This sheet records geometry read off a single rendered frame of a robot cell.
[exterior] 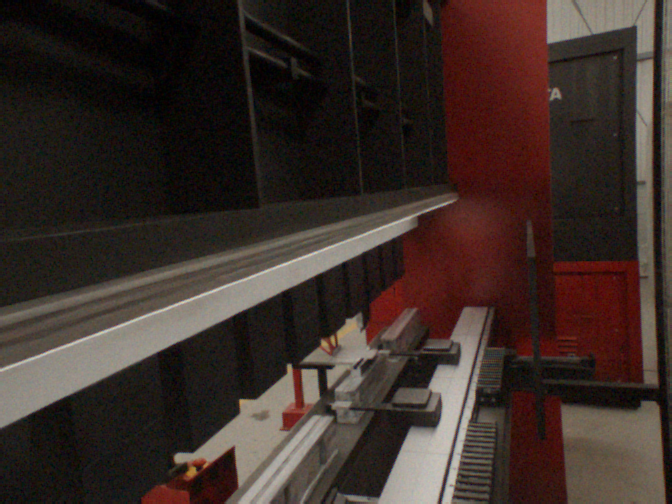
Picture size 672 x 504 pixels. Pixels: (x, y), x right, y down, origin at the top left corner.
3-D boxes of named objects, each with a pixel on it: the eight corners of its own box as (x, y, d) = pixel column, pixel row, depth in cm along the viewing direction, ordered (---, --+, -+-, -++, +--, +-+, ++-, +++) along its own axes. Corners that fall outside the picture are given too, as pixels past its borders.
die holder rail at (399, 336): (407, 328, 262) (406, 308, 261) (420, 328, 260) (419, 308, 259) (382, 362, 215) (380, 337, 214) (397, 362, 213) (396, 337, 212)
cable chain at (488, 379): (485, 358, 170) (484, 345, 170) (506, 358, 169) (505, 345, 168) (475, 405, 136) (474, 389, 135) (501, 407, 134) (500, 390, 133)
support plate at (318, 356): (297, 348, 202) (297, 345, 202) (368, 348, 193) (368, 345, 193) (276, 364, 185) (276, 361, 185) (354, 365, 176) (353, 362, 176)
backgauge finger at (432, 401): (341, 402, 149) (339, 383, 148) (442, 407, 140) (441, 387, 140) (326, 421, 137) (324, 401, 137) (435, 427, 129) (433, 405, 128)
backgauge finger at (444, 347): (381, 352, 190) (380, 337, 189) (461, 353, 182) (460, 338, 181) (372, 363, 179) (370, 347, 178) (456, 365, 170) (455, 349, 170)
